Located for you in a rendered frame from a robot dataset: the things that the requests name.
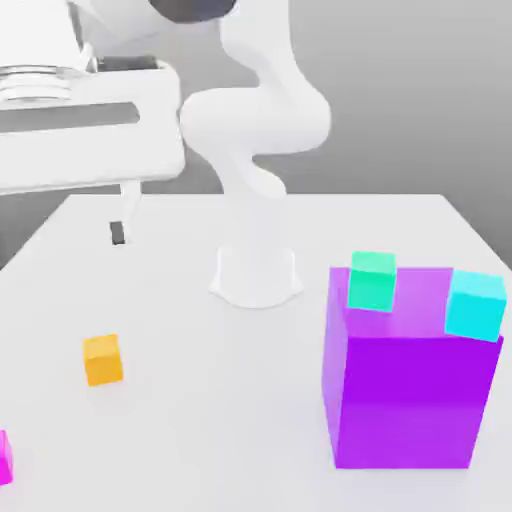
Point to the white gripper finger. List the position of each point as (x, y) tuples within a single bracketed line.
[(130, 204)]

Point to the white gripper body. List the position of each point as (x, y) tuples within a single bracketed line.
[(156, 140)]

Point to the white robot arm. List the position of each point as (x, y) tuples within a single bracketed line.
[(256, 120)]

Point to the small orange cube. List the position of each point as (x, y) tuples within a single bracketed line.
[(103, 362)]

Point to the small green cube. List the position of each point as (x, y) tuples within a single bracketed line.
[(372, 286)]

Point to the small magenta cube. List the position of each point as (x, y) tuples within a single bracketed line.
[(4, 460)]

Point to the small cyan cube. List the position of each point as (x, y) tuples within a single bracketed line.
[(475, 310)]

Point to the large purple box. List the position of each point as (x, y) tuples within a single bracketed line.
[(412, 400)]

